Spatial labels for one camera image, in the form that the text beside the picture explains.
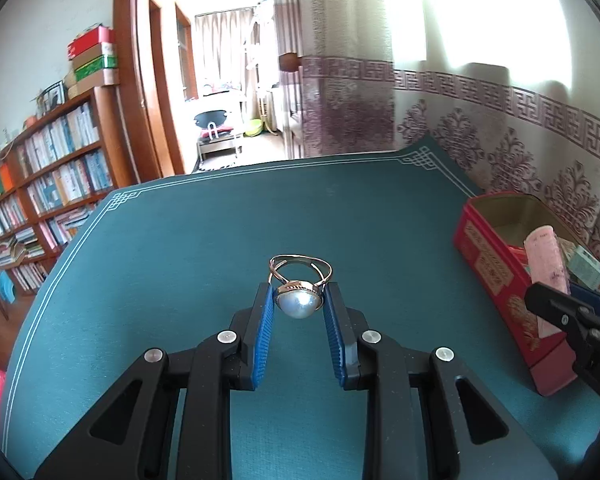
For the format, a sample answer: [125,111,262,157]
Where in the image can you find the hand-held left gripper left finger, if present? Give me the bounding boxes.
[34,282,276,480]

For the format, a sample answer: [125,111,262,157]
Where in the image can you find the small white carton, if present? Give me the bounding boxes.
[567,245,600,293]

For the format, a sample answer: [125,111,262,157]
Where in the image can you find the wooden bookshelf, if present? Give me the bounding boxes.
[0,85,136,296]

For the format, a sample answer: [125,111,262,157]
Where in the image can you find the red tin box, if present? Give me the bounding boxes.
[454,192,600,397]

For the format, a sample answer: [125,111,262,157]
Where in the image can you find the metal cart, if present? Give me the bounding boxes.
[196,132,244,161]

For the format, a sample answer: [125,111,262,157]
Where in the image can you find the black wok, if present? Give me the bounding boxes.
[194,109,228,131]

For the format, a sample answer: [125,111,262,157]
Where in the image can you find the gold pearl ring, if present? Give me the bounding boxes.
[268,254,333,312]

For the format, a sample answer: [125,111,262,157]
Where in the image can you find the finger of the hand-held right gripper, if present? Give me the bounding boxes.
[570,282,600,326]
[524,282,600,350]

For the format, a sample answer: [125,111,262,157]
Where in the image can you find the beige window curtain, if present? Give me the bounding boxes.
[195,7,256,96]

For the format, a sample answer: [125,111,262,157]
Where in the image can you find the photo frame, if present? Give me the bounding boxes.
[35,80,67,116]

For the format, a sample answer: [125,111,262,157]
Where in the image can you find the wooden door frame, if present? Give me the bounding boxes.
[112,0,201,181]

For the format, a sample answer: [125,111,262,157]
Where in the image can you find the patterned white purple curtain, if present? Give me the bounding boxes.
[300,0,600,291]

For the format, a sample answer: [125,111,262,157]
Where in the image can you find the rows of books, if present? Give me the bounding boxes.
[0,102,113,293]

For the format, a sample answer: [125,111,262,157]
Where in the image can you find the teal cloth desktop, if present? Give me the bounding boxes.
[0,135,600,480]

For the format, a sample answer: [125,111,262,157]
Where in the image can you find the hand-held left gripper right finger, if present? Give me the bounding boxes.
[322,281,561,480]

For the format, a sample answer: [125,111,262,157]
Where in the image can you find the stack of cardboard boxes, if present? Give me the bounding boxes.
[67,25,121,98]

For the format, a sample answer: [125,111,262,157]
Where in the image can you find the pink packet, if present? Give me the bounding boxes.
[524,226,570,341]

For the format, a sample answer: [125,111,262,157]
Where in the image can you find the brown wooden door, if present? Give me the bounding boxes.
[272,0,306,161]

